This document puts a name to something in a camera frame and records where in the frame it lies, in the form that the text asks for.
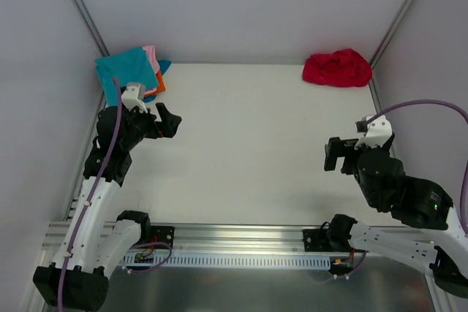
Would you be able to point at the crumpled red t shirt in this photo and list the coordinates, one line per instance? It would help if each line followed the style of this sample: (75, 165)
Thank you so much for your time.
(345, 68)

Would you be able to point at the folded orange t shirt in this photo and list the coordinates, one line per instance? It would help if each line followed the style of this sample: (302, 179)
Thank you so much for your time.
(160, 86)

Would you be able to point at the folded teal t shirt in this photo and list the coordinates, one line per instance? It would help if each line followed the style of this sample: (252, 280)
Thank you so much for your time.
(164, 66)

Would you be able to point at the left aluminium frame post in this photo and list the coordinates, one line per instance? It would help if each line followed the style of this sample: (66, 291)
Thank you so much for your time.
(91, 26)

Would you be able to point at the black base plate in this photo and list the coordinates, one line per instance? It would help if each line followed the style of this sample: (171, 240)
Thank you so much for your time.
(163, 236)
(316, 240)

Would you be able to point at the aluminium frame post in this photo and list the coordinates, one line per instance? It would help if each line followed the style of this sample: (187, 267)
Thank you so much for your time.
(393, 28)
(91, 26)

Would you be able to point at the right aluminium frame post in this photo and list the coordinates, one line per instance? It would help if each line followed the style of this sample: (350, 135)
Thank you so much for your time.
(393, 28)

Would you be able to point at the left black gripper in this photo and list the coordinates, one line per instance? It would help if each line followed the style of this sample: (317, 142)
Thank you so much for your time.
(157, 126)

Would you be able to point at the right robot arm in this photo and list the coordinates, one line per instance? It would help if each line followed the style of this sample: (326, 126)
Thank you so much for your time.
(415, 202)

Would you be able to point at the teal t shirt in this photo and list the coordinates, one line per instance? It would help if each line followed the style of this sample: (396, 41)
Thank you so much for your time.
(116, 71)
(164, 66)

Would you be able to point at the aluminium mounting rail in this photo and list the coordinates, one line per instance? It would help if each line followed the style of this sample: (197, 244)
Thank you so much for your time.
(228, 238)

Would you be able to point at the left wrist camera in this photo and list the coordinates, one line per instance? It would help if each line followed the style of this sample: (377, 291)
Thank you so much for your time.
(132, 97)

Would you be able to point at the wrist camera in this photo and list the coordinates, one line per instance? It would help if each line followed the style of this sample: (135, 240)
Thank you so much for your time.
(375, 131)
(132, 97)

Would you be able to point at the folded pink t shirt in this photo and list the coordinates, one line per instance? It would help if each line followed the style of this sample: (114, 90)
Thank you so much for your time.
(151, 56)

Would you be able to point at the white slotted cable duct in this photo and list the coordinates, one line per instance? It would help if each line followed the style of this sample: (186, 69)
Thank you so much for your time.
(247, 261)

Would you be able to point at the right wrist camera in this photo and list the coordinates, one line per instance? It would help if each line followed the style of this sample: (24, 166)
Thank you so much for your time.
(375, 131)

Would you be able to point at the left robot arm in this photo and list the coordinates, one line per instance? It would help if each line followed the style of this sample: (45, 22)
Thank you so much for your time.
(78, 275)

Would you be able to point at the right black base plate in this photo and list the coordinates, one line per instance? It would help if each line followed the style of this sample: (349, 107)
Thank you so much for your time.
(316, 240)

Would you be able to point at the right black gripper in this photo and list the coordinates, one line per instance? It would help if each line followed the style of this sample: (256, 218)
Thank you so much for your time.
(346, 155)

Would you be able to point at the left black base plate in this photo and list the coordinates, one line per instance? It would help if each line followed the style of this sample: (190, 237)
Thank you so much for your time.
(163, 236)

